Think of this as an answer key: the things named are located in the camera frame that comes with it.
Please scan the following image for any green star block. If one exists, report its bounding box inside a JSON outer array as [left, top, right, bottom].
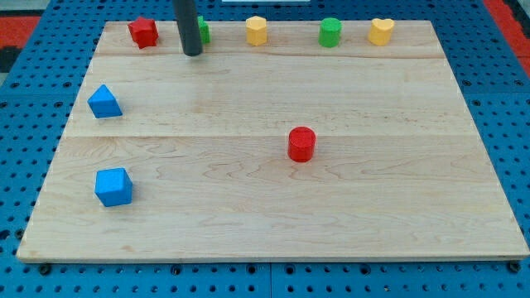
[[197, 16, 210, 44]]

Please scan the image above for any red star block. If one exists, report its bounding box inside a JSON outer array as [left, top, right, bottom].
[[128, 17, 158, 49]]

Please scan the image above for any wooden board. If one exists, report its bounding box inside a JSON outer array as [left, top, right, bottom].
[[17, 21, 529, 263]]

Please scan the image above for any red cylinder block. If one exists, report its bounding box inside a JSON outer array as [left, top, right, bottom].
[[287, 126, 316, 162]]

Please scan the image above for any yellow hexagon block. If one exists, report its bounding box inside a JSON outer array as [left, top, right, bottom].
[[245, 16, 267, 46]]

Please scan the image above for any green cylinder block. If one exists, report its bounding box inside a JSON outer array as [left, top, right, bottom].
[[318, 17, 342, 48]]

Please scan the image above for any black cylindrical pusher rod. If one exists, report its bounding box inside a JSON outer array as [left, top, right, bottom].
[[172, 0, 203, 56]]

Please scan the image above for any blue cube block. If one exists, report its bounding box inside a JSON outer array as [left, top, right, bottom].
[[94, 167, 133, 207]]

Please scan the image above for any yellow heart block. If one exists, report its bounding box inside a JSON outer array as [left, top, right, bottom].
[[368, 18, 395, 46]]

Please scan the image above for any blue triangle block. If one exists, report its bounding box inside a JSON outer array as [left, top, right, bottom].
[[87, 84, 123, 118]]

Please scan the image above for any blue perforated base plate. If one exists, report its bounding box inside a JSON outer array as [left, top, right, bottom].
[[1, 0, 529, 297]]

